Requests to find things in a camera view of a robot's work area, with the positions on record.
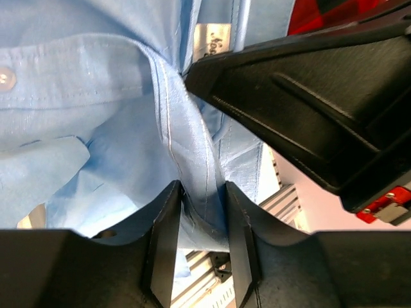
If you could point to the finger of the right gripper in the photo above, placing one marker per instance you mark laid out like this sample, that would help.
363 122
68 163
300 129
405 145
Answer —
334 102

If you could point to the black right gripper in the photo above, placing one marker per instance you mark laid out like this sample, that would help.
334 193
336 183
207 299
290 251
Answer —
392 206

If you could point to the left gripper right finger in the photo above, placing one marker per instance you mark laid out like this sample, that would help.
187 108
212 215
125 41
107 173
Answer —
247 223

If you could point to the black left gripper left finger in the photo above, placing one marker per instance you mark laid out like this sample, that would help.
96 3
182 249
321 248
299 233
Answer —
138 264

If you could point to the light blue shirt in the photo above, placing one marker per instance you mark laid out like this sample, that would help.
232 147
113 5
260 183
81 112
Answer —
96 120

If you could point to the red black plaid shirt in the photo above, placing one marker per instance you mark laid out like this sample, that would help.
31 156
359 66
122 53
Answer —
311 15

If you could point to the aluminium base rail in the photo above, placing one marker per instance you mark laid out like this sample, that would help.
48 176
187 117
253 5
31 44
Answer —
216 279

